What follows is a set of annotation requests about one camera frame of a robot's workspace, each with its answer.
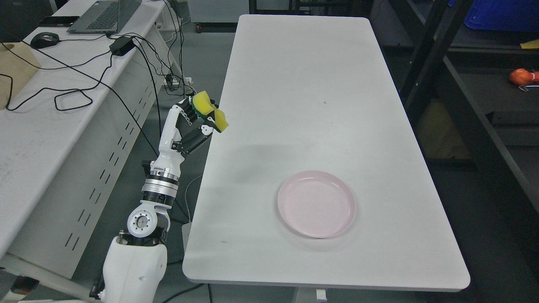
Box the pink round plate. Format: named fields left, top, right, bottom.
left=277, top=170, right=358, bottom=239

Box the white power strip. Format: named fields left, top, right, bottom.
left=181, top=222, right=192, bottom=253

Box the black smartphone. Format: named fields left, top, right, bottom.
left=38, top=16, right=80, bottom=27

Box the grey laptop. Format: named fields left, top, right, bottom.
left=67, top=0, right=142, bottom=34

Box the black computer mouse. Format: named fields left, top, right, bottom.
left=29, top=32, right=61, bottom=49

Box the orange toy object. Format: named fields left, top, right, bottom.
left=510, top=68, right=539, bottom=85

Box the dark metal shelf rack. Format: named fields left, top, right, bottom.
left=389, top=0, right=538, bottom=213

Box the black looped cable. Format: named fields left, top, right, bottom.
left=0, top=40, right=127, bottom=112

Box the green yellow sponge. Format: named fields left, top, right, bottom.
left=191, top=91, right=229, bottom=133

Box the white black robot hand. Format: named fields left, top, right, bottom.
left=149, top=96, right=217, bottom=176

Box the blue plastic bin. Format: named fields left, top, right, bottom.
left=464, top=0, right=539, bottom=32

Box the white work table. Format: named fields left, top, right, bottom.
left=183, top=15, right=470, bottom=292

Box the black power adapter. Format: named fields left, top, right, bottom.
left=109, top=36, right=135, bottom=57

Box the white side desk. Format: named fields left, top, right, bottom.
left=0, top=0, right=186, bottom=295

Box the beige cardboard box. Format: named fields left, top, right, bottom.
left=0, top=43, right=42, bottom=110

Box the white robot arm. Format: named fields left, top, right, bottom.
left=89, top=165, right=181, bottom=303

